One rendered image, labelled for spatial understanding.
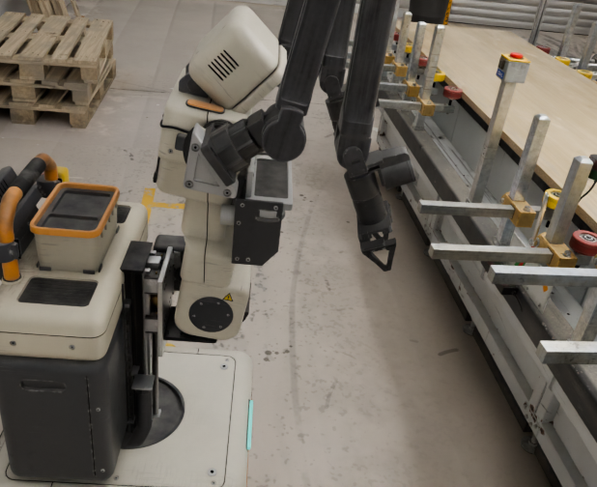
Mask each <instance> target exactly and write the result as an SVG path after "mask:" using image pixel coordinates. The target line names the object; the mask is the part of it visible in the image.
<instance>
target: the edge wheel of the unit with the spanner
mask: <svg viewBox="0 0 597 487"><path fill-rule="evenodd" d="M569 245H570V247H571V248H572V249H573V250H574V251H576V252H578V253H580V254H582V255H585V256H595V255H596V254H597V234H594V233H592V232H589V231H584V230H578V231H575V232H574V233H573V234H572V237H571V239H570V242H569Z"/></svg>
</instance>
